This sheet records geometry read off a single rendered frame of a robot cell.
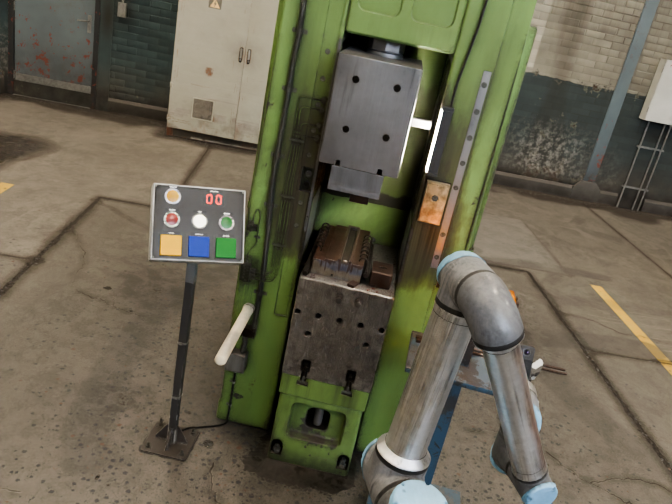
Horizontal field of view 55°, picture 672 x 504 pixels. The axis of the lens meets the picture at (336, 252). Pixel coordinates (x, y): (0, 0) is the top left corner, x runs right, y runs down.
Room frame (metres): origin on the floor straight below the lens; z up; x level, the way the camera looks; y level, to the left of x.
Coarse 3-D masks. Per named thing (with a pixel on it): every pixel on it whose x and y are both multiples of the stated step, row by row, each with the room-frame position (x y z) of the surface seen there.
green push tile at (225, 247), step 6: (216, 240) 2.18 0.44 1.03; (222, 240) 2.19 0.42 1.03; (228, 240) 2.20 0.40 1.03; (234, 240) 2.21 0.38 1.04; (216, 246) 2.17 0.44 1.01; (222, 246) 2.18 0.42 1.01; (228, 246) 2.19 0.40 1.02; (234, 246) 2.20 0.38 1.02; (216, 252) 2.16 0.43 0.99; (222, 252) 2.17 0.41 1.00; (228, 252) 2.18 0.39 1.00; (234, 252) 2.19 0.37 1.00; (234, 258) 2.18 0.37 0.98
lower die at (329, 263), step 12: (336, 228) 2.70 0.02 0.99; (348, 228) 2.70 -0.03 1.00; (336, 240) 2.55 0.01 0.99; (360, 240) 2.61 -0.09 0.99; (324, 252) 2.42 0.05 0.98; (336, 252) 2.42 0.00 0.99; (360, 252) 2.47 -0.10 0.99; (312, 264) 2.33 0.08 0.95; (324, 264) 2.33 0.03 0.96; (336, 264) 2.33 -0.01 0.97; (348, 264) 2.33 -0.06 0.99; (360, 264) 2.34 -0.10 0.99; (336, 276) 2.33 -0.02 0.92; (348, 276) 2.33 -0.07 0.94; (360, 276) 2.33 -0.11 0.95
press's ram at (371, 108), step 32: (352, 64) 2.33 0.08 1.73; (384, 64) 2.33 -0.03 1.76; (416, 64) 2.49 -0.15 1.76; (352, 96) 2.33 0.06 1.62; (384, 96) 2.33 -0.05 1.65; (416, 96) 2.33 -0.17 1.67; (352, 128) 2.33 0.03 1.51; (384, 128) 2.33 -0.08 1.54; (320, 160) 2.34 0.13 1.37; (352, 160) 2.33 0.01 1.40; (384, 160) 2.33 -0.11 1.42
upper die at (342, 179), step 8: (336, 168) 2.33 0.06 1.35; (344, 168) 2.33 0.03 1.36; (336, 176) 2.33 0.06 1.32; (344, 176) 2.33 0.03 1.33; (352, 176) 2.33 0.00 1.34; (360, 176) 2.33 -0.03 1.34; (368, 176) 2.33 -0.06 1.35; (376, 176) 2.33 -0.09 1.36; (328, 184) 2.33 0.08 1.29; (336, 184) 2.33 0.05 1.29; (344, 184) 2.33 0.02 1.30; (352, 184) 2.33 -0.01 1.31; (360, 184) 2.33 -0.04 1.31; (368, 184) 2.33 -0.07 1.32; (376, 184) 2.33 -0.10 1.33; (352, 192) 2.33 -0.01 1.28; (360, 192) 2.33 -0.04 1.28; (368, 192) 2.33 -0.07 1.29; (376, 192) 2.33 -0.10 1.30
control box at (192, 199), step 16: (160, 192) 2.18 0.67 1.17; (192, 192) 2.23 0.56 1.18; (208, 192) 2.26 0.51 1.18; (224, 192) 2.28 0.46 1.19; (240, 192) 2.31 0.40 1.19; (160, 208) 2.16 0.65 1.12; (176, 208) 2.18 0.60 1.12; (192, 208) 2.21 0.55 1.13; (208, 208) 2.23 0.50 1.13; (224, 208) 2.26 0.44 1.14; (240, 208) 2.28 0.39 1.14; (160, 224) 2.13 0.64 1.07; (176, 224) 2.15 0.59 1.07; (192, 224) 2.18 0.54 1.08; (208, 224) 2.20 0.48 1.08; (240, 224) 2.25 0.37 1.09; (240, 240) 2.23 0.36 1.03; (160, 256) 2.08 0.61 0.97; (176, 256) 2.10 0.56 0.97; (240, 256) 2.20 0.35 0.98
